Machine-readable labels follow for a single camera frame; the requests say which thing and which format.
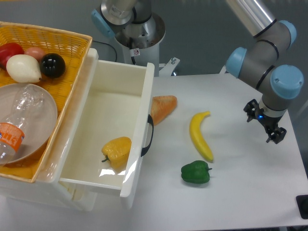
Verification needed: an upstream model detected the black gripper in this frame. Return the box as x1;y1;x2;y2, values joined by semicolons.
244;99;287;144

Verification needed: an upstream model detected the white top drawer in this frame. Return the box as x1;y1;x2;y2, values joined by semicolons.
59;59;155;209

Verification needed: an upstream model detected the robot base column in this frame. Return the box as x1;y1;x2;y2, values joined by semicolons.
91;0;180;77

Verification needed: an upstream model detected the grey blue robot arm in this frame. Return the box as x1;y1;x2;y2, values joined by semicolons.
225;0;304;144

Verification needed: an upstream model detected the white drawer cabinet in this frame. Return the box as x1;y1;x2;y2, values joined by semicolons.
0;48;99;211

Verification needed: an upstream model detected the yellow toy banana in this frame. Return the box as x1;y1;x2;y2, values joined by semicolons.
189;111;214;163

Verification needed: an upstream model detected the green toy bell pepper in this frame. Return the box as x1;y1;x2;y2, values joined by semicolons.
181;160;212;184

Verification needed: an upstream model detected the black device at edge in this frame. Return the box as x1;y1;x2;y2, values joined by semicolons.
296;194;308;219

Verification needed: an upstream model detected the toy bread piece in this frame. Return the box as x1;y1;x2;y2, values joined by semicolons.
150;95;178;126

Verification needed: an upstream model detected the yellow toy bell pepper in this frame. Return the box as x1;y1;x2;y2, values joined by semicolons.
102;137;132;170

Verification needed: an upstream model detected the yellow wicker basket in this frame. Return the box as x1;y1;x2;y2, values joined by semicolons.
0;22;92;183

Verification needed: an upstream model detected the black toy ball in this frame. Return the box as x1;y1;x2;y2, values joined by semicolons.
39;53;66;78

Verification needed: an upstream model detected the grey plastic bowl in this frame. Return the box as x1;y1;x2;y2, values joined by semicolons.
0;83;58;164

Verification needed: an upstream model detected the pink toy fruit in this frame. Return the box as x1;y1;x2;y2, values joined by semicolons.
24;47;46;62

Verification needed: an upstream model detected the white toy pear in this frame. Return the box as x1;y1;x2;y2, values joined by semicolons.
6;54;42;83

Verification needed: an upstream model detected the clear plastic bottle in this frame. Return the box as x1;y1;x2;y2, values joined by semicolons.
0;84;43;166

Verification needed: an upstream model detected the red toy pepper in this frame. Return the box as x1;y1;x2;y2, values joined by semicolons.
0;43;24;70

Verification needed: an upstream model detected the black cable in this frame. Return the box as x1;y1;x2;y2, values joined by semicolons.
91;40;118;63

